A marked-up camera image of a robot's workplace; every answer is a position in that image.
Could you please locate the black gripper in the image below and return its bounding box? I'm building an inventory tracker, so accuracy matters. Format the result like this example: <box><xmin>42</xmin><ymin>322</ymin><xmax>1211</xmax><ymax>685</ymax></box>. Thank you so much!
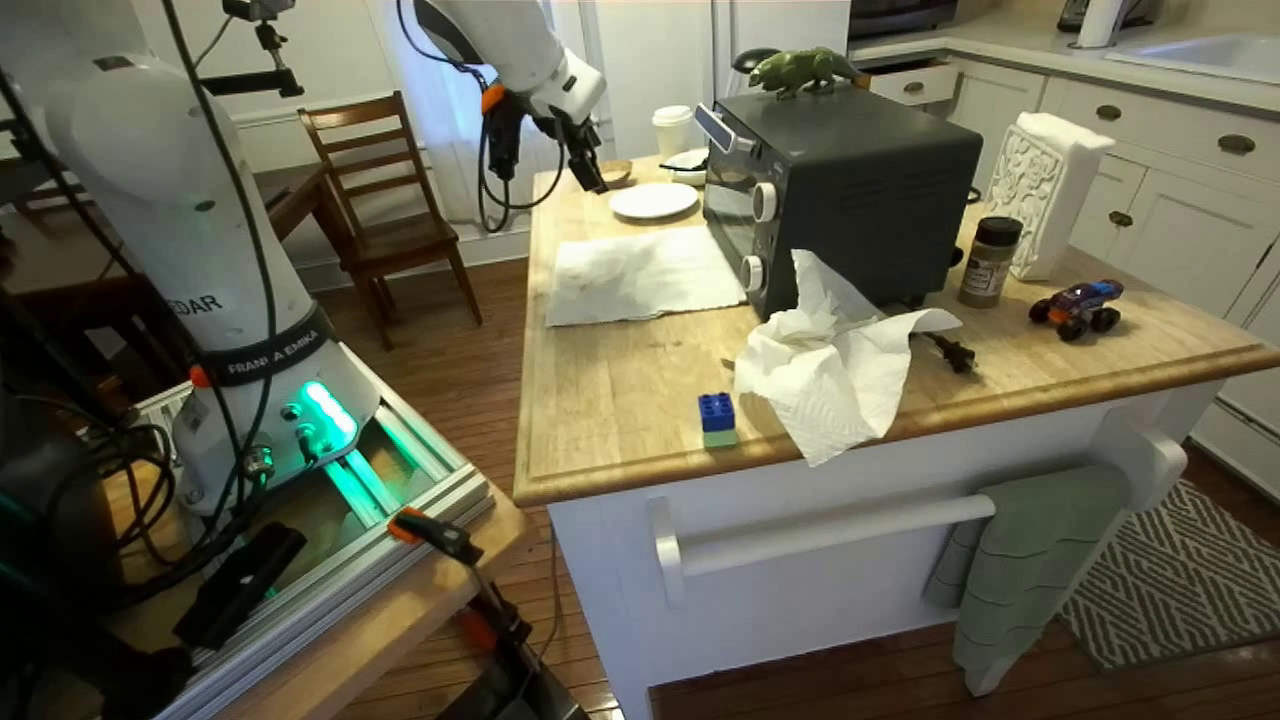
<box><xmin>537</xmin><ymin>109</ymin><xmax>605</xmax><ymax>191</ymax></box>

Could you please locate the white plate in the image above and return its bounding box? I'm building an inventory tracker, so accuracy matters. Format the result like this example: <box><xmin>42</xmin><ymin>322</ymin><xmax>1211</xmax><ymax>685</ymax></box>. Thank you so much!
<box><xmin>609</xmin><ymin>184</ymin><xmax>700</xmax><ymax>222</ymax></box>

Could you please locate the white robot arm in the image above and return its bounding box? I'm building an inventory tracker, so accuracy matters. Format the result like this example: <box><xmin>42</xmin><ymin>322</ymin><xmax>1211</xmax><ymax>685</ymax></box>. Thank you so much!
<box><xmin>413</xmin><ymin>0</ymin><xmax>605</xmax><ymax>191</ymax></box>

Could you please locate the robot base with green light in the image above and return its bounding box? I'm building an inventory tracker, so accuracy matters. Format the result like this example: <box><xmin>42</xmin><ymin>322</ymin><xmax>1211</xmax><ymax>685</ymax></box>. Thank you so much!
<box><xmin>3</xmin><ymin>52</ymin><xmax>491</xmax><ymax>720</ymax></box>

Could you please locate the white lidded cup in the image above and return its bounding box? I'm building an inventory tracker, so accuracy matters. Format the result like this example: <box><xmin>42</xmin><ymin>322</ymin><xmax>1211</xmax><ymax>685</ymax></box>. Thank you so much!
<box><xmin>651</xmin><ymin>103</ymin><xmax>694</xmax><ymax>156</ymax></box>

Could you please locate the flat white paper towel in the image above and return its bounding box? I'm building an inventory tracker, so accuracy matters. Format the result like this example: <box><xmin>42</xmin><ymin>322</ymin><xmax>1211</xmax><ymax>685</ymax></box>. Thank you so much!
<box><xmin>547</xmin><ymin>227</ymin><xmax>743</xmax><ymax>322</ymax></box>

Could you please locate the upper white oven knob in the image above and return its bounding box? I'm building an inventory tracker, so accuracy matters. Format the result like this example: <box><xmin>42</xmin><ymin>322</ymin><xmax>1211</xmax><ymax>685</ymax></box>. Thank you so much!
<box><xmin>753</xmin><ymin>180</ymin><xmax>781</xmax><ymax>222</ymax></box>

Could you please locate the white oven knob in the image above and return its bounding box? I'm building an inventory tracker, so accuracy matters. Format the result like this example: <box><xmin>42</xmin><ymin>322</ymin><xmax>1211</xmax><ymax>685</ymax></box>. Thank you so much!
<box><xmin>742</xmin><ymin>254</ymin><xmax>766</xmax><ymax>297</ymax></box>
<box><xmin>753</xmin><ymin>180</ymin><xmax>781</xmax><ymax>222</ymax></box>

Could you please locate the lower white oven knob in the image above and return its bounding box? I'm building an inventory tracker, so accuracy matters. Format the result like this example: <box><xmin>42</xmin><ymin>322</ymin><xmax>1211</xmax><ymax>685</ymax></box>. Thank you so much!
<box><xmin>742</xmin><ymin>254</ymin><xmax>766</xmax><ymax>297</ymax></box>

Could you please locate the wooden chair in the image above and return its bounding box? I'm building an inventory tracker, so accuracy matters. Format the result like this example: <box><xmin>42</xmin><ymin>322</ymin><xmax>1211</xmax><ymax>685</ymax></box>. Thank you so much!
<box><xmin>299</xmin><ymin>93</ymin><xmax>480</xmax><ymax>343</ymax></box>

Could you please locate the green potted plant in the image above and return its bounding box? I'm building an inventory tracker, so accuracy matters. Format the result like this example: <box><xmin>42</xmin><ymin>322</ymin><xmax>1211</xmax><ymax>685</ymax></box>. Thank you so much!
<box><xmin>731</xmin><ymin>48</ymin><xmax>861</xmax><ymax>95</ymax></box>

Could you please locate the blue green sponge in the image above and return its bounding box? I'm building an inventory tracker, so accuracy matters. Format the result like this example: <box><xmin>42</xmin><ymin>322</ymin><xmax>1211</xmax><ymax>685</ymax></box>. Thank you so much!
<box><xmin>700</xmin><ymin>391</ymin><xmax>735</xmax><ymax>447</ymax></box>

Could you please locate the black toaster oven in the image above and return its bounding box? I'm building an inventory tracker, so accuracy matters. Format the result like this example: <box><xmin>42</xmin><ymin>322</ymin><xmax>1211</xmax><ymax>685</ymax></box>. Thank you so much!
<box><xmin>695</xmin><ymin>86</ymin><xmax>986</xmax><ymax>320</ymax></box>

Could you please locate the crumpled white paper towel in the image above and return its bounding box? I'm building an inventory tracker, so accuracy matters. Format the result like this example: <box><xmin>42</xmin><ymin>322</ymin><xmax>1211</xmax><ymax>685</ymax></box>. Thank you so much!
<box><xmin>735</xmin><ymin>248</ymin><xmax>959</xmax><ymax>465</ymax></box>

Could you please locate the spice jar black lid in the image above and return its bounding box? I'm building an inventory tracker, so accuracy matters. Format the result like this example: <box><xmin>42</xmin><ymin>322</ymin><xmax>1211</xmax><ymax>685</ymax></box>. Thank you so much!
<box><xmin>959</xmin><ymin>217</ymin><xmax>1024</xmax><ymax>307</ymax></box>

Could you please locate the toy monster truck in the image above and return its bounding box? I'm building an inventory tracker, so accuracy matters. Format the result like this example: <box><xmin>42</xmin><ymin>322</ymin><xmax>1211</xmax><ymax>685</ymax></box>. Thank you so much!
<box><xmin>1028</xmin><ymin>280</ymin><xmax>1125</xmax><ymax>343</ymax></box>

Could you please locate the black phone device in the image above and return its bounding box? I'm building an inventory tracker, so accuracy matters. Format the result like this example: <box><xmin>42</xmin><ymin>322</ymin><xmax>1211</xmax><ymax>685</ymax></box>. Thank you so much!
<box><xmin>178</xmin><ymin>522</ymin><xmax>303</xmax><ymax>649</ymax></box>

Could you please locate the green hanging towel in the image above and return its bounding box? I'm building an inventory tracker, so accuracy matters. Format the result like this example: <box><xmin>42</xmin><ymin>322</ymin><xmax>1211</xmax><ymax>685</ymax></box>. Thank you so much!
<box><xmin>920</xmin><ymin>465</ymin><xmax>1129</xmax><ymax>695</ymax></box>

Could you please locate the white towel bar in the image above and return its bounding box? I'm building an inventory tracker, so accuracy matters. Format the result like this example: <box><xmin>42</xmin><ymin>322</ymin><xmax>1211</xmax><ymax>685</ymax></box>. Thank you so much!
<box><xmin>651</xmin><ymin>424</ymin><xmax>1190</xmax><ymax>603</ymax></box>

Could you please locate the patterned floor rug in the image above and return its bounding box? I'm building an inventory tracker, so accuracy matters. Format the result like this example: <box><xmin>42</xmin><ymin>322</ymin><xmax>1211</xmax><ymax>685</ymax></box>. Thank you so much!
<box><xmin>1063</xmin><ymin>479</ymin><xmax>1280</xmax><ymax>671</ymax></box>

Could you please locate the black power cable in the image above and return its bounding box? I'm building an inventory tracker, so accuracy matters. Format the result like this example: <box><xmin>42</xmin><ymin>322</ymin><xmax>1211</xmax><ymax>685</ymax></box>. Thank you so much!
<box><xmin>908</xmin><ymin>329</ymin><xmax>982</xmax><ymax>379</ymax></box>

